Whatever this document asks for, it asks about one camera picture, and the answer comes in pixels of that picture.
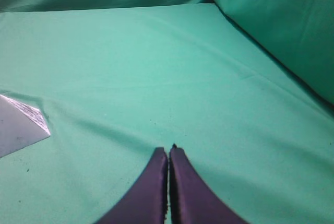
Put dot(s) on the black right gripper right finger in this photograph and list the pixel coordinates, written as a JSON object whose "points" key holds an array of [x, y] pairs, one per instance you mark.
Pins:
{"points": [[191, 199]]}

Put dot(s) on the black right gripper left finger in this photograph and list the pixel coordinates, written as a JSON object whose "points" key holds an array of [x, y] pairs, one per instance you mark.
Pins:
{"points": [[146, 201]]}

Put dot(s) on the green table cloth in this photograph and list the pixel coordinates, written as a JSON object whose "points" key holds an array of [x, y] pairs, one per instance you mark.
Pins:
{"points": [[114, 84]]}

